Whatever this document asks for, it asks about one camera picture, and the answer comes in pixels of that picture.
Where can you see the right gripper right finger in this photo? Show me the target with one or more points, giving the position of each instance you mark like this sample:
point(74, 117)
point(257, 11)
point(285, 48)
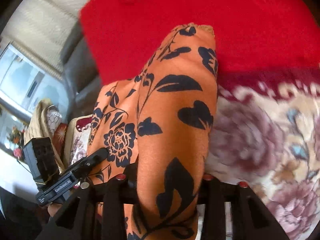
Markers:
point(211, 195)

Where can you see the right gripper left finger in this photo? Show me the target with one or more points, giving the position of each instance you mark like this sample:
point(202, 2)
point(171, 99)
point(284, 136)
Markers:
point(119, 191)

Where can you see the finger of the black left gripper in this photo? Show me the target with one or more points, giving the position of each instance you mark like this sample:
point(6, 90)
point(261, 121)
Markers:
point(96, 158)

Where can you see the orange floral garment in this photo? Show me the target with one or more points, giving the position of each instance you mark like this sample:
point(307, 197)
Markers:
point(161, 120)

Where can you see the beige knit cloth pile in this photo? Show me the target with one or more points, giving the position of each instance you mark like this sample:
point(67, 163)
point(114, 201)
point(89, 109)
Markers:
point(46, 121)

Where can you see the floral plush blanket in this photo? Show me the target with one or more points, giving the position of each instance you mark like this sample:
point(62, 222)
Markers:
point(266, 132)

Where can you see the white patterned curtain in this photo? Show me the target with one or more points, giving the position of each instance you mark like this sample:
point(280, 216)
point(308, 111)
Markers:
point(39, 29)

